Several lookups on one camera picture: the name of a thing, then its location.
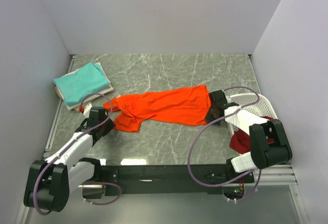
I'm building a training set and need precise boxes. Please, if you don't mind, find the orange t-shirt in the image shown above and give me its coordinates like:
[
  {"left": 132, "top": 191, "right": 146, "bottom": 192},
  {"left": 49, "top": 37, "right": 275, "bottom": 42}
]
[{"left": 104, "top": 85, "right": 211, "bottom": 132}]

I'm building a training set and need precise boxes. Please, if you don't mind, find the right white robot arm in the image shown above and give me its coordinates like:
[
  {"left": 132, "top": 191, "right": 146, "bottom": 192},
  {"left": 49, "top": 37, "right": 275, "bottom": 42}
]
[{"left": 205, "top": 90, "right": 293, "bottom": 182}]

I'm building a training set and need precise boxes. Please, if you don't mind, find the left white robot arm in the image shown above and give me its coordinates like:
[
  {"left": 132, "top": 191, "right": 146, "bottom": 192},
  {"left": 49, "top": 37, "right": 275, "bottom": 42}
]
[{"left": 23, "top": 107, "right": 115, "bottom": 215}]

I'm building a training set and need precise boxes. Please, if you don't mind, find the folded beige t-shirt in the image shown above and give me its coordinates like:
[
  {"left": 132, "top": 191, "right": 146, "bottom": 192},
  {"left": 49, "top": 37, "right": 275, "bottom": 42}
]
[{"left": 54, "top": 87, "right": 80, "bottom": 112}]

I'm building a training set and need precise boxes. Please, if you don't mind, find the folded white t-shirt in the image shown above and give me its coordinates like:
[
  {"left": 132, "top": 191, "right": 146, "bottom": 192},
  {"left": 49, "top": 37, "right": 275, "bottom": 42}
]
[{"left": 65, "top": 62, "right": 114, "bottom": 111}]

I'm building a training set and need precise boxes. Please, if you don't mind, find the dark red t-shirt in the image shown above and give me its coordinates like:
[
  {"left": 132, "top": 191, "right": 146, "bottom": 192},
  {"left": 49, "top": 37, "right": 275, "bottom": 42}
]
[{"left": 225, "top": 115, "right": 273, "bottom": 154}]

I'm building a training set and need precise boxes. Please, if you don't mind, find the white perforated plastic basket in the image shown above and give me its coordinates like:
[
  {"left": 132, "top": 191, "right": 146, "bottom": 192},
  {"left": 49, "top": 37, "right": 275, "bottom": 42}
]
[{"left": 225, "top": 93, "right": 278, "bottom": 135}]

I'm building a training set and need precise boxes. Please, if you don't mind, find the folded teal t-shirt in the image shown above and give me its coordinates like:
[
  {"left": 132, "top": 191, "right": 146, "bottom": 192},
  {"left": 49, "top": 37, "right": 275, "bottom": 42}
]
[{"left": 53, "top": 62, "right": 111, "bottom": 106}]

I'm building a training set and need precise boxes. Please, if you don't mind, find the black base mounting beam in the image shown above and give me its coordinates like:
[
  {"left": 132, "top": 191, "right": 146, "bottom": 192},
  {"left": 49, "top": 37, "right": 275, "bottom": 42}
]
[{"left": 90, "top": 164, "right": 241, "bottom": 194}]

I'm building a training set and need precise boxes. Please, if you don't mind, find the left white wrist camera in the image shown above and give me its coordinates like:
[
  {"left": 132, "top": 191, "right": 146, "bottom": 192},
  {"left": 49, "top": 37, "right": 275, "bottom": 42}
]
[{"left": 79, "top": 103, "right": 93, "bottom": 118}]

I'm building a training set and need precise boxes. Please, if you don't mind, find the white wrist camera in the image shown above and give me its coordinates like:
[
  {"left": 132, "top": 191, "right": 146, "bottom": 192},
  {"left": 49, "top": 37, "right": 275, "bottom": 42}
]
[
  {"left": 225, "top": 95, "right": 232, "bottom": 103},
  {"left": 79, "top": 103, "right": 93, "bottom": 118}
]

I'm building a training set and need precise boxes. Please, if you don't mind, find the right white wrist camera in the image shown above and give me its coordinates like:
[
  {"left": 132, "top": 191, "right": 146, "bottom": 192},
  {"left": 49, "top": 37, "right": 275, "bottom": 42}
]
[{"left": 225, "top": 95, "right": 232, "bottom": 103}]

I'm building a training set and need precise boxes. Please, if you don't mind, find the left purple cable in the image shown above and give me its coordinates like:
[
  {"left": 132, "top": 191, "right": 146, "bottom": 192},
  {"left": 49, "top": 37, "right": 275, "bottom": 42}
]
[{"left": 33, "top": 92, "right": 122, "bottom": 216}]

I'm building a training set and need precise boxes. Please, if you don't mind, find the aluminium frame rail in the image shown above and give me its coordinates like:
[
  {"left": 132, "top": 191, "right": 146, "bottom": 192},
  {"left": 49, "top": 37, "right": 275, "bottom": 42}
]
[{"left": 27, "top": 54, "right": 76, "bottom": 181}]

